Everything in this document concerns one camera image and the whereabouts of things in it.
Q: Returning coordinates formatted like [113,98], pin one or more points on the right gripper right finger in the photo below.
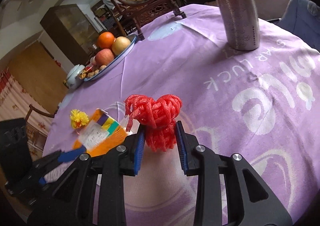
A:
[229,190]

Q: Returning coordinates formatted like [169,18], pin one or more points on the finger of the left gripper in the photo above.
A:
[42,181]
[71,155]

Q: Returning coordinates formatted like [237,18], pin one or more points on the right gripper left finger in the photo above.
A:
[70,199]

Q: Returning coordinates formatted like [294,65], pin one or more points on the yellow foam fruit net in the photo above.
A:
[78,119]

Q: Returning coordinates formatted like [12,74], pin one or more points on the orange cardboard box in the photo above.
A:
[100,135]

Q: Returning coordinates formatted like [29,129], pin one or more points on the red foam fruit net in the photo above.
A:
[158,117]

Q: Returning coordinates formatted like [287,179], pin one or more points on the white ceramic lidded jar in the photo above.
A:
[72,79]

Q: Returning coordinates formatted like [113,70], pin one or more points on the purple tablecloth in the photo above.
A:
[262,104]

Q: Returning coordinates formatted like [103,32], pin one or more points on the red apple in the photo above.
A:
[104,57]

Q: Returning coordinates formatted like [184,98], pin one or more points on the blue oval fruit plate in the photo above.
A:
[134,39]

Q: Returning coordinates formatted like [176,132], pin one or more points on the dark wooden cabinet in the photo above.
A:
[72,32]

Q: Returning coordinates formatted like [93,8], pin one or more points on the orange fruit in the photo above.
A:
[105,40]

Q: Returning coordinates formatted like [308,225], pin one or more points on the yellow apple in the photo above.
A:
[120,44]

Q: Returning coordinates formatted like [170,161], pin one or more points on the silver metal bottle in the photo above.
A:
[240,19]

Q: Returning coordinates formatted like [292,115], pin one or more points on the blue cushioned office chair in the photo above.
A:
[301,18]

